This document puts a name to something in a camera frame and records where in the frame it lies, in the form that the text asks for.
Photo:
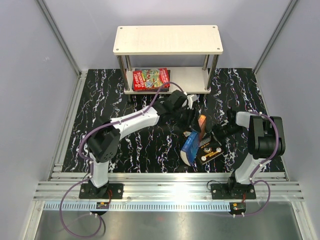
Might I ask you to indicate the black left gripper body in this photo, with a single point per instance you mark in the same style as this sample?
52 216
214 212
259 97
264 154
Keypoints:
183 117

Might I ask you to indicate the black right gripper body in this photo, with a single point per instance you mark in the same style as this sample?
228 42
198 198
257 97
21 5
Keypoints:
222 133

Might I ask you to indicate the black treehouse book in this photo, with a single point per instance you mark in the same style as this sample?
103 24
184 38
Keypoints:
209 149

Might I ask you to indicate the blue orange sunset book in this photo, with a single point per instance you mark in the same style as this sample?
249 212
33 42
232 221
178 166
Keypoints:
190 148

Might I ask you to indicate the red treehouse book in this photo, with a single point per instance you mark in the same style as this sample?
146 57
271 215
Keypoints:
151 78

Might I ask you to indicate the dark blue 1984 book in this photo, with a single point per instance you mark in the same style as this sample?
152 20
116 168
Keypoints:
168 81

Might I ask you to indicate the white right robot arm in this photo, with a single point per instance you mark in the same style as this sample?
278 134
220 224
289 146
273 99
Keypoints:
265 142

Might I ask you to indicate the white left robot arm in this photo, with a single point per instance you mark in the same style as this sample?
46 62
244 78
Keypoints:
103 141

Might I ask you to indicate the white two-tier shelf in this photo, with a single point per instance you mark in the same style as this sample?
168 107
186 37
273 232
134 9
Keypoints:
166 40

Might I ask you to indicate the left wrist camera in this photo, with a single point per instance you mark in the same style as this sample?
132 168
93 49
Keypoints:
191 99

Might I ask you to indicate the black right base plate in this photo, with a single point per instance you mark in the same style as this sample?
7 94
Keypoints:
223 191

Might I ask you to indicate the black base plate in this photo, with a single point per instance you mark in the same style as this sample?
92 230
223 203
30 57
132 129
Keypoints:
108 191
223 191

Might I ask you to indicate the white slotted cable duct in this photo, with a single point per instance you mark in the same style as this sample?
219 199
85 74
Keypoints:
138 206

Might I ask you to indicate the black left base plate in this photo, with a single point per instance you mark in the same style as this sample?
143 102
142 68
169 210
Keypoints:
108 191

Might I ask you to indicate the aluminium front rail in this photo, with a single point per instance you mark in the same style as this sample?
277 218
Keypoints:
169 187

